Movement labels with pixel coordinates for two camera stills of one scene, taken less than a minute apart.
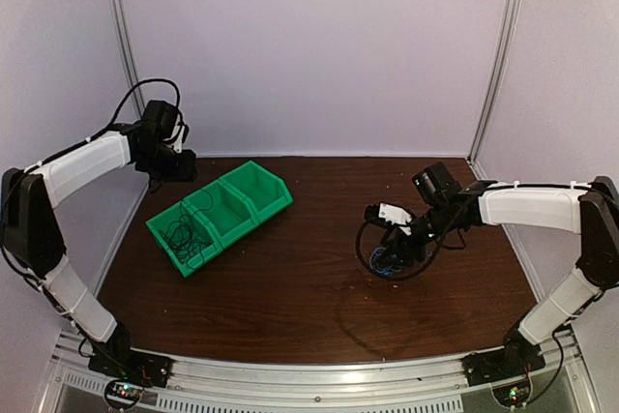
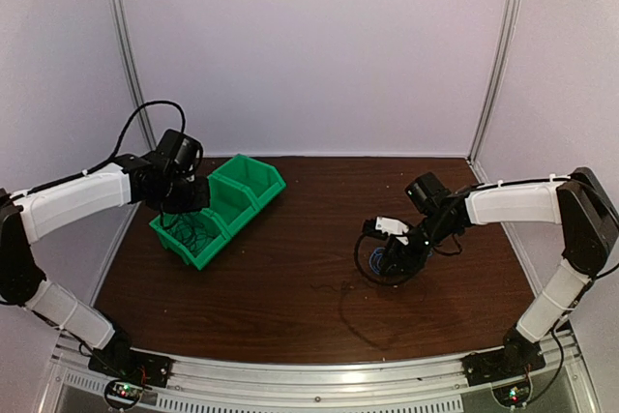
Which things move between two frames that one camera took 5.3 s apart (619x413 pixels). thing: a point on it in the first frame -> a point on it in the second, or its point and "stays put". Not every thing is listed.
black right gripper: x=404 y=247 stays put
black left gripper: x=187 y=171 -> x=201 y=199
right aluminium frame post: x=505 y=59 stays put
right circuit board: x=513 y=395 stays put
